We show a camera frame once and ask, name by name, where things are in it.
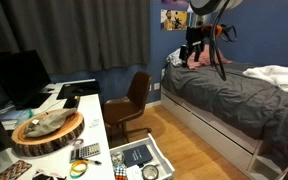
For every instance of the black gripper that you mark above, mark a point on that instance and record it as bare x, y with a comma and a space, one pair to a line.
195, 37

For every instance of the grey pocket calculator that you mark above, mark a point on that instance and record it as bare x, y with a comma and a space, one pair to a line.
85, 152

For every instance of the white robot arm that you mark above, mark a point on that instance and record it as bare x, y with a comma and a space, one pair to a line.
202, 12

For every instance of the white open drawer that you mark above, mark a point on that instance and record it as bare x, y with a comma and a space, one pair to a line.
166, 170

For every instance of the pink cloth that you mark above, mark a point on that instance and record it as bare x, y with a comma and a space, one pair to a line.
204, 59

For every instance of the basketball poster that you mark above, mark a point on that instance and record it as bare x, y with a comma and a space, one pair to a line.
173, 20

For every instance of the brown leather office chair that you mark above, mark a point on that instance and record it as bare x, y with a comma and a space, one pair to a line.
118, 111

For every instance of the white blanket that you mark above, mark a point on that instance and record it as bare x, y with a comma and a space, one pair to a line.
274, 74

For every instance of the bed with grey duvet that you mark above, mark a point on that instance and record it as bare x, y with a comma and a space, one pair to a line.
242, 118

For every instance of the navy blue book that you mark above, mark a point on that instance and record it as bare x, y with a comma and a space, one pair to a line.
137, 155

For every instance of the dark grey curtain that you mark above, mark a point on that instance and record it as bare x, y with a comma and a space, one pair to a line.
75, 35

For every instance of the small plastic sachet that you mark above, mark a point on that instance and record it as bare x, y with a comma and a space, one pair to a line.
94, 123

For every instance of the white desk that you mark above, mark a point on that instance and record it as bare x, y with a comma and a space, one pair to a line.
51, 154

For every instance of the round metal tin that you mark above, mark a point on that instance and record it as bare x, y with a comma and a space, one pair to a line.
150, 172

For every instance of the rubiks cube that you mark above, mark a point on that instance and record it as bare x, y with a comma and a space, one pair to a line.
120, 172

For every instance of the black pen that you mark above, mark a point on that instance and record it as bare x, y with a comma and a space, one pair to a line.
89, 161

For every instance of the grey cloth cap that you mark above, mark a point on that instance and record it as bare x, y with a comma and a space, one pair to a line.
45, 125

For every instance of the yellow green rubber wristbands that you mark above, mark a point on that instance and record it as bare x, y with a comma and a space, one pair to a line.
78, 169

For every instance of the black computer monitor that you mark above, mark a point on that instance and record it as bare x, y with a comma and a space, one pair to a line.
23, 77

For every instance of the colourful patterned case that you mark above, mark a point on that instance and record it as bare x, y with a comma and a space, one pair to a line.
14, 171

